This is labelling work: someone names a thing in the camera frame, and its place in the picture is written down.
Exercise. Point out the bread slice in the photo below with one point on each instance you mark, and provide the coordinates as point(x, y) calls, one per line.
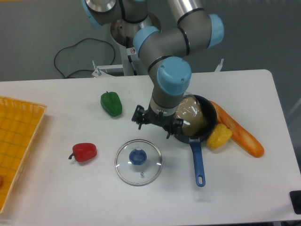
point(191, 112)

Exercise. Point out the yellow wicker basket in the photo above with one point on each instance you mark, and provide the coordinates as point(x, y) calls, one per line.
point(19, 122)

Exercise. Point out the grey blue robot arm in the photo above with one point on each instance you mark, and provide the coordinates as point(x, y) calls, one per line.
point(162, 53)

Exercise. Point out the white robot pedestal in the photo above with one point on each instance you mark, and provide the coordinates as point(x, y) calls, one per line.
point(123, 34)

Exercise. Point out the dark pot blue handle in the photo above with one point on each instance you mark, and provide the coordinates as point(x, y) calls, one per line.
point(195, 142)

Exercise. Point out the red bell pepper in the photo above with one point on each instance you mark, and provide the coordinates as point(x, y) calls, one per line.
point(83, 152)

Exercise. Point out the green bell pepper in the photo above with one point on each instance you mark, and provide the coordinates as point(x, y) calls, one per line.
point(111, 103)

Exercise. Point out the white mounting bracket left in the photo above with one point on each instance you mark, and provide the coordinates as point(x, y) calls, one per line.
point(107, 70)

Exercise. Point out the yellow bell pepper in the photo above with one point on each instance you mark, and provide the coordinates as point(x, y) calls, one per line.
point(219, 136)

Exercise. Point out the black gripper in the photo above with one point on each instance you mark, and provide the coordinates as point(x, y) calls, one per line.
point(171, 126)

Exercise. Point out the black device table corner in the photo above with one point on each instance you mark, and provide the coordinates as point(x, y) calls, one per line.
point(295, 197)

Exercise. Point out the orange baguette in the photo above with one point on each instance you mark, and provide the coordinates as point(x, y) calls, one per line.
point(240, 135)

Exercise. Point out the glass lid blue knob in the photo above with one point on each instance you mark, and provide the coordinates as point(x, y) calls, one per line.
point(138, 162)

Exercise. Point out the white mounting bracket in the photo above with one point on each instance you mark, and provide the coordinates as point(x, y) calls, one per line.
point(219, 66)
point(107, 70)

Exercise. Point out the white mounting bracket right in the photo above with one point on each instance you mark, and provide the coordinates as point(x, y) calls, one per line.
point(219, 66)

